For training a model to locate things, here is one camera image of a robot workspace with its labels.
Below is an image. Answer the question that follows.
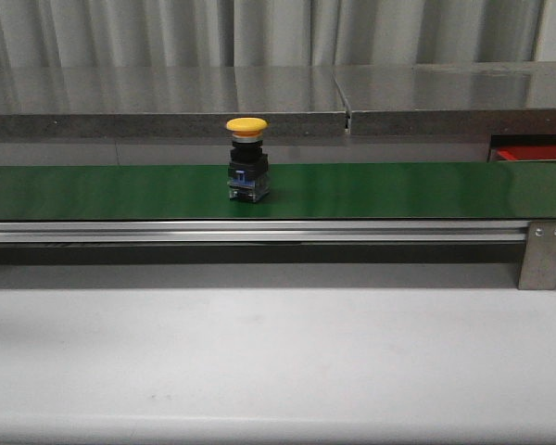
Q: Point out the yellow mushroom push button switch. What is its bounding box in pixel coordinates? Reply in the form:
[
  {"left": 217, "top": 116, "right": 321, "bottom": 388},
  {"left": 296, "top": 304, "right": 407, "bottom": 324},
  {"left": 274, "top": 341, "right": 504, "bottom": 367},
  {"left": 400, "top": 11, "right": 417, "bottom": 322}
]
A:
[{"left": 225, "top": 117, "right": 270, "bottom": 203}]

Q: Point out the left grey stone slab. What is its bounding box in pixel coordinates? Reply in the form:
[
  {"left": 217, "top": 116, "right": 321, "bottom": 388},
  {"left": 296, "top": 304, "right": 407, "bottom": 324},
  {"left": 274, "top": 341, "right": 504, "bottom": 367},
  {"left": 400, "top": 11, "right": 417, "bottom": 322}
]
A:
[{"left": 0, "top": 67, "right": 348, "bottom": 139}]

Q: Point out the grey stone slab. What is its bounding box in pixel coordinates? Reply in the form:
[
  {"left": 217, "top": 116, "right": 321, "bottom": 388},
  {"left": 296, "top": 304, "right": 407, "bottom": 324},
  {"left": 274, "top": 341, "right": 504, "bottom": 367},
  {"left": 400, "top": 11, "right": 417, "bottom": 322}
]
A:
[
  {"left": 335, "top": 61, "right": 556, "bottom": 136},
  {"left": 0, "top": 67, "right": 348, "bottom": 139}
]

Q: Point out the green conveyor belt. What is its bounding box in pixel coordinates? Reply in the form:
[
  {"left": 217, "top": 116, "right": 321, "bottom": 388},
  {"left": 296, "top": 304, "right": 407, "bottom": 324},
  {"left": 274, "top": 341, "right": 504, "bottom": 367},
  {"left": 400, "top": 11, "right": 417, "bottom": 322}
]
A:
[{"left": 0, "top": 162, "right": 556, "bottom": 221}]

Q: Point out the right grey stone slab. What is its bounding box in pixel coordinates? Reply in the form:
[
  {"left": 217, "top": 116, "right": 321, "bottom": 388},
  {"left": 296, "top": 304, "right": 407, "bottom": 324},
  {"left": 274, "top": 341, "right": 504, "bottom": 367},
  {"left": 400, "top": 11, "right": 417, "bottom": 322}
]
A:
[{"left": 335, "top": 61, "right": 556, "bottom": 136}]

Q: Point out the red plastic tray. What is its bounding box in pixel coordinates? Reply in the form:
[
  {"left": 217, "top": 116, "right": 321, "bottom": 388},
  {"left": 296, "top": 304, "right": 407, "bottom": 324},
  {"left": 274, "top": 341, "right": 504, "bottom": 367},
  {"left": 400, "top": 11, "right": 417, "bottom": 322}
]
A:
[{"left": 496, "top": 146, "right": 556, "bottom": 161}]

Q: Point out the white pleated curtain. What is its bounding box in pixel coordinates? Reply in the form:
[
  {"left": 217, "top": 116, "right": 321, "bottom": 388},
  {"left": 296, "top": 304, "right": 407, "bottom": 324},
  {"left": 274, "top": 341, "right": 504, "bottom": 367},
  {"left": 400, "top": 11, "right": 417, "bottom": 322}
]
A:
[{"left": 0, "top": 1, "right": 545, "bottom": 68}]

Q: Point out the steel conveyor support bracket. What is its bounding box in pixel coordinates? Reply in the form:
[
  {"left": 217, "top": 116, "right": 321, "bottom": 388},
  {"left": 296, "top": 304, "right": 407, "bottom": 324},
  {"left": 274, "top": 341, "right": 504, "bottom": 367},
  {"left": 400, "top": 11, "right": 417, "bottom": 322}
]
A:
[{"left": 518, "top": 220, "right": 556, "bottom": 290}]

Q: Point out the aluminium conveyor side rail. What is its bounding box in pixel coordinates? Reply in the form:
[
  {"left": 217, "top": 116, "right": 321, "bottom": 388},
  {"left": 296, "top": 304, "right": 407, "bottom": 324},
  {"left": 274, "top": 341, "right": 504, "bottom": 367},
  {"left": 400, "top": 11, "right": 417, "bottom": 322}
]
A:
[{"left": 0, "top": 220, "right": 529, "bottom": 244}]

